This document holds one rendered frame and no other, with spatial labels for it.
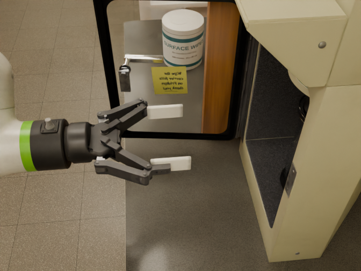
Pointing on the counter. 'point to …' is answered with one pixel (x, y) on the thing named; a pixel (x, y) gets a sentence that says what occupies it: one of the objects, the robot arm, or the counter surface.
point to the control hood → (297, 34)
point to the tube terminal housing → (319, 158)
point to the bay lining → (272, 100)
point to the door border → (232, 76)
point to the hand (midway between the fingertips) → (180, 135)
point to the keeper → (290, 179)
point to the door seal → (165, 134)
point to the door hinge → (247, 86)
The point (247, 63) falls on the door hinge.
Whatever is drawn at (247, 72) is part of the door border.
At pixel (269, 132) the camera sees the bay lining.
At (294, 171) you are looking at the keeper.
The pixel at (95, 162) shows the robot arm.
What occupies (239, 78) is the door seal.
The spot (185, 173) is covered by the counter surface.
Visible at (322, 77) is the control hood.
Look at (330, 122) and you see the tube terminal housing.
